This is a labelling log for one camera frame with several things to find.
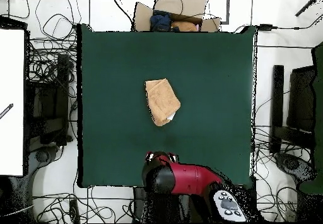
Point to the tan terry towel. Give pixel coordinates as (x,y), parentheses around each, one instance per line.
(161,100)

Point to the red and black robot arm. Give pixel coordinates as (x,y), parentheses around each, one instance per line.
(191,178)

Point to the orange cloth item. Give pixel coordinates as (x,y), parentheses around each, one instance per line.
(184,26)

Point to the black power strip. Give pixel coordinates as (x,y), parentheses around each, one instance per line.
(74,210)

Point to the dark green table cloth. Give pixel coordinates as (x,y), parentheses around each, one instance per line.
(113,57)

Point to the black upright bar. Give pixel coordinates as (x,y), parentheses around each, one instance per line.
(277,95)

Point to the dark blue garment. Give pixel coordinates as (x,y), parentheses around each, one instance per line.
(160,22)

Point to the brown cardboard box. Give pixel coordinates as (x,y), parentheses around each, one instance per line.
(191,4)

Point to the green cloth drape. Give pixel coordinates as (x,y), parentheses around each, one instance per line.
(318,108)

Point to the black power adapter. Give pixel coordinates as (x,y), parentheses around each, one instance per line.
(265,27)

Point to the white board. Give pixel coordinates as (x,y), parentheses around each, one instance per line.
(11,82)

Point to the dark slim rod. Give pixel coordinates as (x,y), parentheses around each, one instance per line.
(307,5)

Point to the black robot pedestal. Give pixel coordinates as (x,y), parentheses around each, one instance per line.
(138,203)

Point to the black stand frame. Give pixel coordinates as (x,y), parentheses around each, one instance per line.
(61,95)

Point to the grey angled frame bar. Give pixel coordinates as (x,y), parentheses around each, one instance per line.
(227,7)

